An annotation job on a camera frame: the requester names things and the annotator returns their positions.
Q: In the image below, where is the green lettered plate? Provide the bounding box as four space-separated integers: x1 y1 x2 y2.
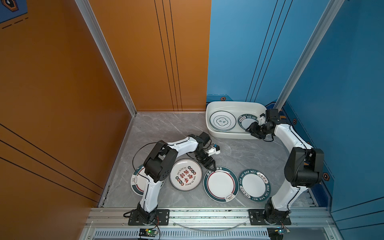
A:
239 169 271 202
238 114 259 130

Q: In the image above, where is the red character plate front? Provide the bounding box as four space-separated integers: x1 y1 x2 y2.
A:
169 159 203 192

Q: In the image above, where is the white plastic bin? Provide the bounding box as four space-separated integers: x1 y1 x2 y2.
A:
206 102 267 140

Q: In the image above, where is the large green rim plate front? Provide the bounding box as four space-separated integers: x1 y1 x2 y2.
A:
203 166 240 203

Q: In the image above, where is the cloud pattern white plate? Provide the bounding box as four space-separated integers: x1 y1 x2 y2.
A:
209 111 237 132

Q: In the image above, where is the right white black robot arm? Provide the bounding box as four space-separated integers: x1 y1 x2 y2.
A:
246 109 324 225

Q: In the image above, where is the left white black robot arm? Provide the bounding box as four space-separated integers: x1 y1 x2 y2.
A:
136 132 220 224

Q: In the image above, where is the green red rim plate front-left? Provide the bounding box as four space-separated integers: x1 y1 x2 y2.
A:
131 165 148 196

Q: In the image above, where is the left green circuit board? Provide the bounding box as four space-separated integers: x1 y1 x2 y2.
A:
138 229 159 240

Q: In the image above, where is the right circuit board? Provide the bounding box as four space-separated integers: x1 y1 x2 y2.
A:
267 228 291 240

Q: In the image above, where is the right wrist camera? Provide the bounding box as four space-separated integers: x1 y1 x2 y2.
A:
258 113 266 126

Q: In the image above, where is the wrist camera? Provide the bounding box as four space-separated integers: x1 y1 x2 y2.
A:
207 144 221 156
258 113 266 126

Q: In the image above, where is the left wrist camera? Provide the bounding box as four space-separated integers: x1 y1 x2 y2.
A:
207 144 221 156

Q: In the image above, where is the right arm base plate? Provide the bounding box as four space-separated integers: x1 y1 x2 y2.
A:
248 209 292 226

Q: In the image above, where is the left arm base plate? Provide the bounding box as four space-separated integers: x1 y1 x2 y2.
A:
128 209 170 226

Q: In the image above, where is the right aluminium corner post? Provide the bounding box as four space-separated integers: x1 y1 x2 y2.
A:
274 0 345 111

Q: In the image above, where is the aluminium corner post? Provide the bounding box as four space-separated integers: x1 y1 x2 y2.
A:
274 0 345 111
75 0 137 117

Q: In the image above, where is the aluminium front rail frame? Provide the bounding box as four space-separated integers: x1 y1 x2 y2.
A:
79 207 343 240

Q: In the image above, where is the left aluminium corner post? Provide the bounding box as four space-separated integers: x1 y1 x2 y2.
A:
75 0 137 117

